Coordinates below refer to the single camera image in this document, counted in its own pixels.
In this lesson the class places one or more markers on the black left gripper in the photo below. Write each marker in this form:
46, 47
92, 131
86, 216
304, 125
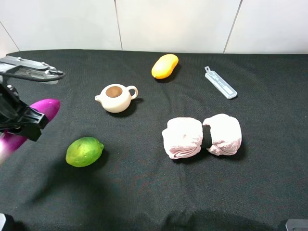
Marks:
14, 114

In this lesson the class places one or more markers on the purple toy eggplant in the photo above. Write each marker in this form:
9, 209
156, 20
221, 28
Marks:
9, 142

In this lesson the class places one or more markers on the green lime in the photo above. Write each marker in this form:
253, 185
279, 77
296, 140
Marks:
84, 152

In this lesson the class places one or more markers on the beige ceramic teapot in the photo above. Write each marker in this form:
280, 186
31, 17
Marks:
116, 98

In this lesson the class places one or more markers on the black table cloth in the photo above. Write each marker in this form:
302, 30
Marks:
134, 186

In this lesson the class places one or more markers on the yellow mango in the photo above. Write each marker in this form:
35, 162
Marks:
164, 66

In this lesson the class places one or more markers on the pink rolled towel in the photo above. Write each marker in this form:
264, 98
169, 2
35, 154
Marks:
183, 136

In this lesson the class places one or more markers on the black band on towel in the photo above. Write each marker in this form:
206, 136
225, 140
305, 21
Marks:
207, 138

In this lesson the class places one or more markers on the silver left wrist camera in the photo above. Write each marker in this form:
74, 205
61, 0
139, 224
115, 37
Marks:
20, 68

